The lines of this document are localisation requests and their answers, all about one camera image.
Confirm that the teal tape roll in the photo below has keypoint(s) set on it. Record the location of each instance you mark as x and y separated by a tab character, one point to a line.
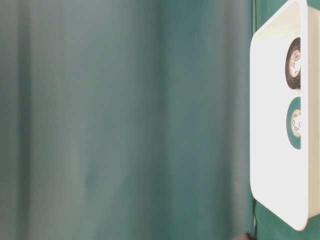
294	123

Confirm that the black tape roll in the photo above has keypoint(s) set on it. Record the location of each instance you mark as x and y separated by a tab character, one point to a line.
293	65

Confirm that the white plastic case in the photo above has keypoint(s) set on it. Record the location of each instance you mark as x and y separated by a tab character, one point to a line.
284	179

